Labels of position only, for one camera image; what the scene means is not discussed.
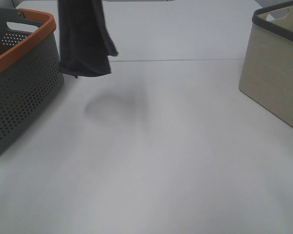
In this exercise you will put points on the dark grey towel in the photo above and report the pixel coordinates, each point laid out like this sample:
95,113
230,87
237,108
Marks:
85,44

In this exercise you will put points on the beige bin grey rim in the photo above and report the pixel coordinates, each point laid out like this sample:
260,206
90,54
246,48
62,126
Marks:
267,74

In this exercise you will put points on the grey perforated basket orange rim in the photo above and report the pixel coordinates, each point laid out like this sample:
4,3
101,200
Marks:
29,75

